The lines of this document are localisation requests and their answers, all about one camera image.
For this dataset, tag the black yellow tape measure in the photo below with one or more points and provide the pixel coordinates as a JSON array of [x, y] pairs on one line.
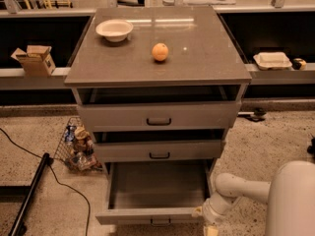
[[298, 64]]

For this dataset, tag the grey middle drawer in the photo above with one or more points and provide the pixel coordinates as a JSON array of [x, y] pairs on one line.
[[159, 145]]

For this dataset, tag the grey drawer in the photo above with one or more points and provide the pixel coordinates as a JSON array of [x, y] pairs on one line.
[[158, 193], [159, 116], [159, 145]]

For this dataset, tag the grey drawer cabinet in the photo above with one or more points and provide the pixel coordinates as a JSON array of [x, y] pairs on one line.
[[157, 89]]

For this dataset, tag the open cardboard box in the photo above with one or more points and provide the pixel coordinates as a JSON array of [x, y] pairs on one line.
[[36, 60]]

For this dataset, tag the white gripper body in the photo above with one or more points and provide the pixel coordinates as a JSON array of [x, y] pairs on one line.
[[210, 212]]

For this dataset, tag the grey top drawer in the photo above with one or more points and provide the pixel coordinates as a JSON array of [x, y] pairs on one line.
[[159, 116]]

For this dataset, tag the black metal floor bar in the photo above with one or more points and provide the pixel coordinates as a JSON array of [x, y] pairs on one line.
[[18, 228]]

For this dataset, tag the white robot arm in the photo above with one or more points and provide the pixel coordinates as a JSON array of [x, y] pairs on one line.
[[289, 197]]

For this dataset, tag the black caster wheel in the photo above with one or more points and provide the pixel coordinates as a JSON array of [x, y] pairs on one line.
[[257, 115]]

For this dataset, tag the white foam takeout container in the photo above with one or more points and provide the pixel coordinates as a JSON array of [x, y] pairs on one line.
[[272, 61]]

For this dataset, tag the white paper bowl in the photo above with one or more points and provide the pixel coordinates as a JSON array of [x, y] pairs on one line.
[[114, 30]]

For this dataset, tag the wire basket with items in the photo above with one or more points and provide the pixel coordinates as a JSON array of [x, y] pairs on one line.
[[76, 148]]

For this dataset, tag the orange fruit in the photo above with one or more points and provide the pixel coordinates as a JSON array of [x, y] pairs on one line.
[[160, 52]]

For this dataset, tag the grey bottom drawer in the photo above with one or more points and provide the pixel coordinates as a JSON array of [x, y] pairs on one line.
[[158, 193]]

